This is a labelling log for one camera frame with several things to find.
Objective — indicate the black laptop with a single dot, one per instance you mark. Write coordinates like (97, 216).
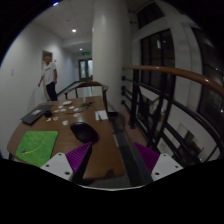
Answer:
(36, 113)

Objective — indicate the green exit sign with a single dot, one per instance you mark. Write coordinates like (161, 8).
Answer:
(86, 53)

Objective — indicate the black computer mouse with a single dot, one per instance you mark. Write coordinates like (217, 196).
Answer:
(84, 132)

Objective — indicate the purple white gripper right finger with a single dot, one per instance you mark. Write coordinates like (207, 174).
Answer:
(158, 165)

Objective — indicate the man in white shirt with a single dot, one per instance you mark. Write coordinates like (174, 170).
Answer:
(49, 75)

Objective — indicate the double glass door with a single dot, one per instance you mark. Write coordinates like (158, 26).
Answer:
(85, 69)

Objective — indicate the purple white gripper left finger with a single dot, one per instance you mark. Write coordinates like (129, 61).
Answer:
(70, 164)

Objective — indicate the green mouse pad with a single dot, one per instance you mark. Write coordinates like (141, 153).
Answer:
(36, 147)

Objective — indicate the white paper sheet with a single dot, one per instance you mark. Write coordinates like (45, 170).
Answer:
(101, 115)

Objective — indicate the brown wooden handrail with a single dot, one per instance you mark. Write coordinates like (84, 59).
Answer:
(203, 80)

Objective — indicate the small white object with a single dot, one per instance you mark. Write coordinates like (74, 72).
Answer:
(65, 123)

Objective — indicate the black metal railing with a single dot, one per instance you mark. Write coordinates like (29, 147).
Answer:
(175, 115)

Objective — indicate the black eyeglasses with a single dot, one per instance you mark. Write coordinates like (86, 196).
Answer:
(87, 104)

